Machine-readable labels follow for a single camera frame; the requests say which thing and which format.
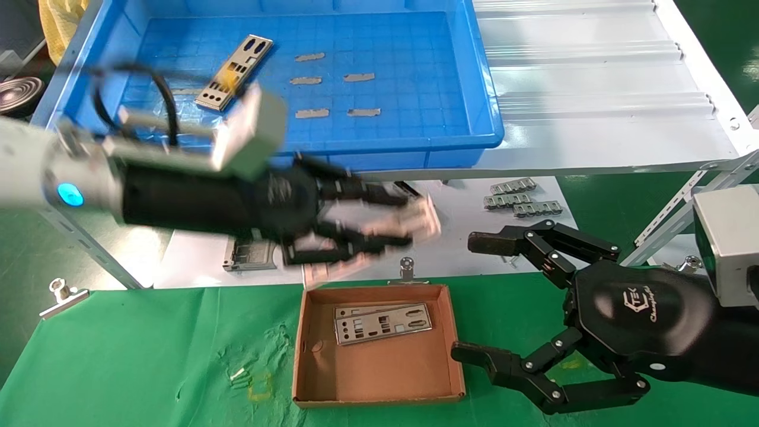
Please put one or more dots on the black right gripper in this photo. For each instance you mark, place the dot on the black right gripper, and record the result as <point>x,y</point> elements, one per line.
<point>640,320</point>

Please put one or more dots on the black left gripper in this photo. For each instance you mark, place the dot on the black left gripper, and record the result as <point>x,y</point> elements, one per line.
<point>207,201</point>

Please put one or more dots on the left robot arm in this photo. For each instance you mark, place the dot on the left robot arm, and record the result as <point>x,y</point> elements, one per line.
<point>29,166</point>

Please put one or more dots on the shallow cardboard box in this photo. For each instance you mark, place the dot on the shallow cardboard box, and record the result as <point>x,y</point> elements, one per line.
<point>379,373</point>

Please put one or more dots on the blue plastic tray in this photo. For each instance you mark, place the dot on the blue plastic tray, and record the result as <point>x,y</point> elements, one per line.
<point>385,35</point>

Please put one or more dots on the small grey box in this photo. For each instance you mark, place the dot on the small grey box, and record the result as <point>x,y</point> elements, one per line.
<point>9,62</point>

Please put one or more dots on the long narrow metal part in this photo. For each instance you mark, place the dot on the long narrow metal part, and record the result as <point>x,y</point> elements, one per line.
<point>408,188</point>

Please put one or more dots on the small metal piece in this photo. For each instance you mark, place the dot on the small metal piece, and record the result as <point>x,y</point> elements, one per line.
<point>510,259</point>

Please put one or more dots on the grey metal connector strip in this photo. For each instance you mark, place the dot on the grey metal connector strip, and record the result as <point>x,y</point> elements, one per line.
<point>513,187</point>
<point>538,209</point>
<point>507,200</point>

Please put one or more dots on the small white scrap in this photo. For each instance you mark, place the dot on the small white scrap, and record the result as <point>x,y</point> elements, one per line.
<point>237,373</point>

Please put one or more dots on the green table cloth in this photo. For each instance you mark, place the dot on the green table cloth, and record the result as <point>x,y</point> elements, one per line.
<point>148,356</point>

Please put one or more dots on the black round disc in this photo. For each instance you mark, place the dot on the black round disc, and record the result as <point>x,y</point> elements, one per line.
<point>21,95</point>

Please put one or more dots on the bent sheet metal bracket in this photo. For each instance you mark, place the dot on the bent sheet metal bracket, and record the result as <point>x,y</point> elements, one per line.
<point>252,256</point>

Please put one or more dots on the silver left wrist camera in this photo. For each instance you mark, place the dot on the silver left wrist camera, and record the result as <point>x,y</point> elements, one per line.
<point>249,130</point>

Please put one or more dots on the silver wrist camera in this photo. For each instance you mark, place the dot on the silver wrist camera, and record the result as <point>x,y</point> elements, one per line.
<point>249,130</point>
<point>726,237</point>

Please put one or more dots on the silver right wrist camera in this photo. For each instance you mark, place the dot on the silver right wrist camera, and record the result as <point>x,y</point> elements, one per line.
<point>726,237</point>

